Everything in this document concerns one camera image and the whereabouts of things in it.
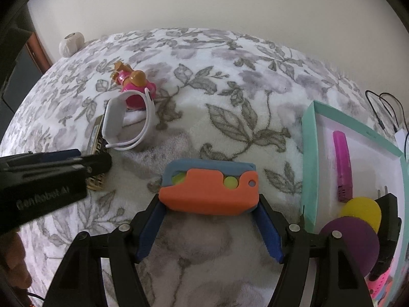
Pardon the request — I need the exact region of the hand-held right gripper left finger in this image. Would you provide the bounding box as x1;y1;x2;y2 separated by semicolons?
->
41;195;167;307

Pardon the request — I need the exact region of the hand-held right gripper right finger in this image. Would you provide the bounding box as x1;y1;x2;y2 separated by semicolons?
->
252;195;374;307

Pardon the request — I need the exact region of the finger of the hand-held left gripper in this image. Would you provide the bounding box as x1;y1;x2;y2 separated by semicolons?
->
0;149;82;168
32;153;113;180

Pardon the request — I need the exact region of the gold and black patterned box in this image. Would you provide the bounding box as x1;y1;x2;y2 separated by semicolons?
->
86;115;109;192

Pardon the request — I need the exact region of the orange and blue plastic toy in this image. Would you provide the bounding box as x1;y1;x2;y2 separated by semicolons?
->
159;159;259;216

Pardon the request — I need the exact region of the magenta packet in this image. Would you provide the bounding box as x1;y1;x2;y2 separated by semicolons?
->
332;130;353;203

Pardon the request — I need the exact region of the pink perforated toy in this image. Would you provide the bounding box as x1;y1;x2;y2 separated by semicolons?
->
367;267;392;298

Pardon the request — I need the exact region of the black power adapter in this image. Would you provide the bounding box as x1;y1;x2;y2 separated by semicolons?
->
369;185;402;279

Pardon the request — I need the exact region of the person's left hand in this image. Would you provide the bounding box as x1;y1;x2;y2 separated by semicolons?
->
0;231;29;282

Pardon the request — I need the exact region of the white smartwatch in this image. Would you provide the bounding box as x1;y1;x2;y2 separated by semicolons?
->
101;89;154;151

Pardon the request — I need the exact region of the brown bear figurine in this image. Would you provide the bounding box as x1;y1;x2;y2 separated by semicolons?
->
111;61;157;111

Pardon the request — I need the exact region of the purple and yellow toy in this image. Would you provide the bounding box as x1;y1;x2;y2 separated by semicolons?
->
320;197;382;276

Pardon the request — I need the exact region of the dark wooden cabinet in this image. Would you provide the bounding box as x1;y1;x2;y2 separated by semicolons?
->
0;5;53;119

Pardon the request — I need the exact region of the beige knitted ball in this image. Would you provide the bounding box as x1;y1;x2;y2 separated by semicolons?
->
60;32;85;57

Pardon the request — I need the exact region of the floral fleece blanket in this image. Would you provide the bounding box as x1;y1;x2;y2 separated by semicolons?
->
0;27;409;307

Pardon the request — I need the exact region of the white charger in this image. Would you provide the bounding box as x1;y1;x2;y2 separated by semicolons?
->
394;128;409;162

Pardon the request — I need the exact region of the black cable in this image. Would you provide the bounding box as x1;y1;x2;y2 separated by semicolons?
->
365;90;389;131
379;93;403;133

